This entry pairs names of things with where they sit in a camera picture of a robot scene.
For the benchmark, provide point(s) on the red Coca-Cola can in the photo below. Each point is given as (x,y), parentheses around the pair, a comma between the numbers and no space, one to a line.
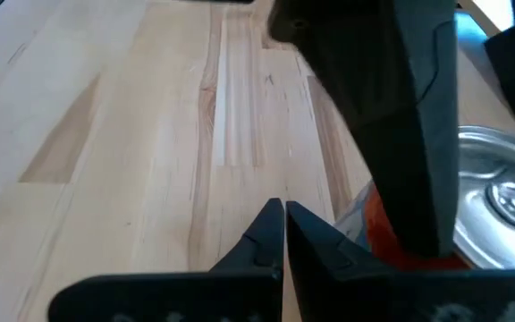
(499,201)

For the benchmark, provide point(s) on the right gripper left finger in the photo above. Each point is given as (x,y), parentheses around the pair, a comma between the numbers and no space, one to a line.
(222,295)

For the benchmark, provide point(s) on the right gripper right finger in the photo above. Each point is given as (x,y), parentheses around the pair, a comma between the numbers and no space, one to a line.
(374,295)

